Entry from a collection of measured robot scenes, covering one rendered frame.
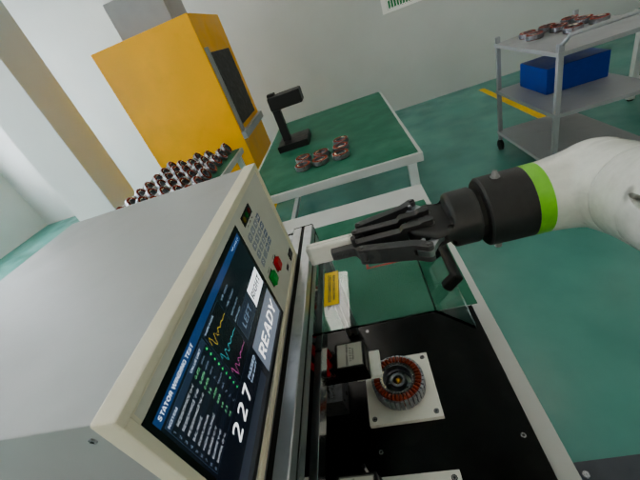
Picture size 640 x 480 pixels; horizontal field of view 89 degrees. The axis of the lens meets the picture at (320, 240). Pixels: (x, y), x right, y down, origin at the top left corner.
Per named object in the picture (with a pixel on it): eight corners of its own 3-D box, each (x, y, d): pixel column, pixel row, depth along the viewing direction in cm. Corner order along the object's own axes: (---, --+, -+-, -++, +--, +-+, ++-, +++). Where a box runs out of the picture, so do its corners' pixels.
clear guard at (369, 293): (436, 243, 73) (432, 221, 69) (476, 328, 53) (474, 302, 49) (299, 276, 79) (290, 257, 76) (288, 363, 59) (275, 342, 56)
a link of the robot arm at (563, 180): (616, 203, 46) (611, 125, 43) (703, 228, 35) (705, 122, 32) (510, 229, 49) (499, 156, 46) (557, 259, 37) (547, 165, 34)
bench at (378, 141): (394, 159, 370) (380, 90, 331) (440, 257, 216) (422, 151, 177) (303, 186, 392) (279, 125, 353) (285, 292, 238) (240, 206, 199)
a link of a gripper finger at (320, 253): (357, 251, 48) (357, 254, 47) (312, 263, 49) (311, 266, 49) (351, 235, 46) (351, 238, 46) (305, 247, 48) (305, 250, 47)
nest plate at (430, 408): (427, 354, 78) (426, 351, 77) (445, 418, 65) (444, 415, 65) (365, 366, 81) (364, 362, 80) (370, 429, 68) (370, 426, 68)
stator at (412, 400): (419, 359, 76) (416, 350, 74) (431, 407, 67) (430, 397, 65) (371, 368, 78) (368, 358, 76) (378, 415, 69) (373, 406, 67)
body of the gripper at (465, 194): (490, 253, 42) (418, 270, 44) (468, 220, 49) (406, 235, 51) (487, 204, 38) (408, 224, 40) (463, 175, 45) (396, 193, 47)
